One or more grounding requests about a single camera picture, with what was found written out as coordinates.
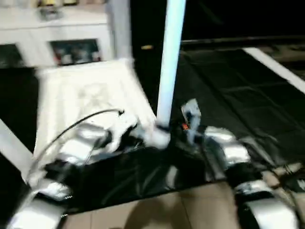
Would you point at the white plastic table top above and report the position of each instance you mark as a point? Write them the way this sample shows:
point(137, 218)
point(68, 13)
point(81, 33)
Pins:
point(86, 95)

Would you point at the white plastic table leg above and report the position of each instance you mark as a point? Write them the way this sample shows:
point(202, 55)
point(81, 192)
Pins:
point(169, 57)
point(14, 148)
point(120, 28)

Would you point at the black work mat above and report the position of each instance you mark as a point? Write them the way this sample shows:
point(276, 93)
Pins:
point(238, 105)

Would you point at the small tan block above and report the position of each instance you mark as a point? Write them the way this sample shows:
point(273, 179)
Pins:
point(147, 47)

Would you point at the red bottle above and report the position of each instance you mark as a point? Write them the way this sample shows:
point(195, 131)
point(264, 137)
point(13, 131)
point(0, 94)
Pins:
point(59, 55)

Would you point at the white edge strip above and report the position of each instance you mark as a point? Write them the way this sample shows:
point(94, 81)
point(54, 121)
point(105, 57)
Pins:
point(276, 69)

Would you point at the grey object on cabinet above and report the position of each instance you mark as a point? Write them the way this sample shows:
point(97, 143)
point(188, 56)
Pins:
point(50, 13)

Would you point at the white glass-door cabinet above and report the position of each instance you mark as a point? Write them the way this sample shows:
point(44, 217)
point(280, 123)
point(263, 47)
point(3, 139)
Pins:
point(28, 28)

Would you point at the black metal rail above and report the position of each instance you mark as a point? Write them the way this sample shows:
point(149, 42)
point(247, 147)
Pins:
point(243, 42)

